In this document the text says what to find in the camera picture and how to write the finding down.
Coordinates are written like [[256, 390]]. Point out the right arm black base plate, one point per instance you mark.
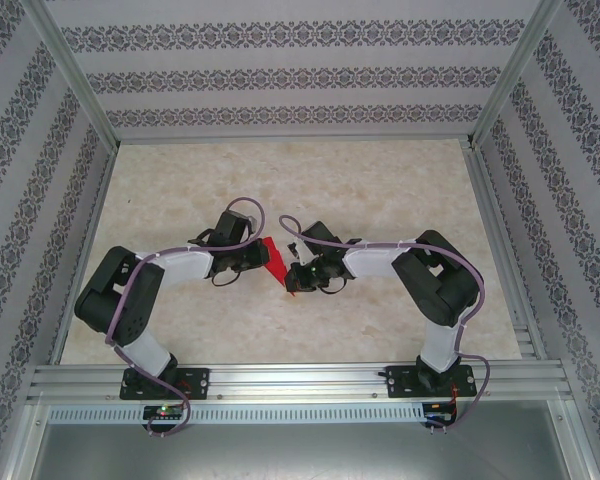
[[402, 382]]

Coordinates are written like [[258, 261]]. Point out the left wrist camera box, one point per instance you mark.
[[253, 222]]

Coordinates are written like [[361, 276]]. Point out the aluminium frame post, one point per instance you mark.
[[75, 75], [515, 70]]

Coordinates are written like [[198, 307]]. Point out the aluminium mounting rail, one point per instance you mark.
[[300, 380]]

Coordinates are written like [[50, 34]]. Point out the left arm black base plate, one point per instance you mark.
[[200, 382]]

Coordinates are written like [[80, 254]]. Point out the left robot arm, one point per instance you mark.
[[115, 300]]

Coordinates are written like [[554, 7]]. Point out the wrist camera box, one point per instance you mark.
[[253, 222], [305, 261]]

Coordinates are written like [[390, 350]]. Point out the aluminium frame crossbar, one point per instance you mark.
[[295, 139]]

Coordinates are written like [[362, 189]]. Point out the aluminium side rail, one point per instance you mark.
[[91, 235], [500, 240]]

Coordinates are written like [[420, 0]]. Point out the red paper sheet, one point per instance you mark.
[[275, 257]]

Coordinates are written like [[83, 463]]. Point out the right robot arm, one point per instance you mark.
[[430, 285]]

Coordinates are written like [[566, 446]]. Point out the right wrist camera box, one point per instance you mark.
[[305, 261]]

